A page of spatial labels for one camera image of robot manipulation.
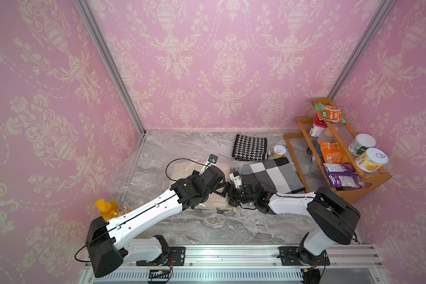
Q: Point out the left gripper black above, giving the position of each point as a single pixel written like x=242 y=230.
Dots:
x=195 y=176

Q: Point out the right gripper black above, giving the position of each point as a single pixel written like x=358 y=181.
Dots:
x=232 y=195

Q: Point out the cream fuzzy scarf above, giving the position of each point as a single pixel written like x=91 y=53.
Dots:
x=184 y=191

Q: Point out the grey black checked scarf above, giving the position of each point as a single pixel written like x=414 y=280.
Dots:
x=276 y=174

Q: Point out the black white houndstooth scarf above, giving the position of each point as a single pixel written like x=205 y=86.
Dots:
x=251 y=149

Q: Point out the clear plastic vacuum bag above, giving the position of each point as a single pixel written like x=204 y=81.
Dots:
x=129 y=223

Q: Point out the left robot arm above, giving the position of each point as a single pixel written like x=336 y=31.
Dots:
x=109 y=242

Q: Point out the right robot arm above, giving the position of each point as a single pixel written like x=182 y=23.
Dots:
x=336 y=219

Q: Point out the wooden two-tier rack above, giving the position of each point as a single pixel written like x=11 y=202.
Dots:
x=344 y=135

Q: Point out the yellow orange bottle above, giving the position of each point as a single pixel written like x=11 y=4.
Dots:
x=112 y=209

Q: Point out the purple snack packet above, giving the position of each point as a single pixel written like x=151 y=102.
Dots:
x=343 y=176

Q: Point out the pink lid white jar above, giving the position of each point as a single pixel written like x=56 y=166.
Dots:
x=318 y=127

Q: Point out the clear plastic bottle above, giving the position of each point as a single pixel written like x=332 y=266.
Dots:
x=327 y=136

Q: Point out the green orange snack packet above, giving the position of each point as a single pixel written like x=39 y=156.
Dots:
x=329 y=113

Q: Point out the green white can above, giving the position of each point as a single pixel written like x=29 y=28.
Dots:
x=361 y=143

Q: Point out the yellow white can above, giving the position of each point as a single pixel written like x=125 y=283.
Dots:
x=371 y=160

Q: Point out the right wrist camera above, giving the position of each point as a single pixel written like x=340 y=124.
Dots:
x=236 y=180

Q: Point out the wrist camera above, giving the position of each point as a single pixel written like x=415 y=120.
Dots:
x=211 y=161
x=236 y=180

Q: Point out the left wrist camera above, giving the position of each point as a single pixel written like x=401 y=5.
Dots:
x=211 y=161

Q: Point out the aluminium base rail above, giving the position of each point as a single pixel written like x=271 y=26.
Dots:
x=253 y=264

